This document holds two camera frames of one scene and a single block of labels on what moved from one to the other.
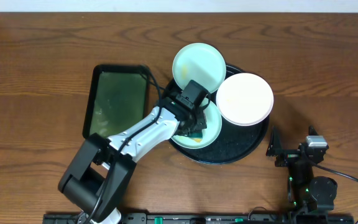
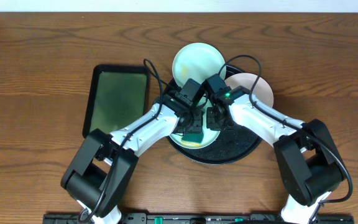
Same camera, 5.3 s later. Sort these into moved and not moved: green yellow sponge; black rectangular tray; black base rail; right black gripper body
Moved: green yellow sponge; right black gripper body
Not moved: black base rail; black rectangular tray
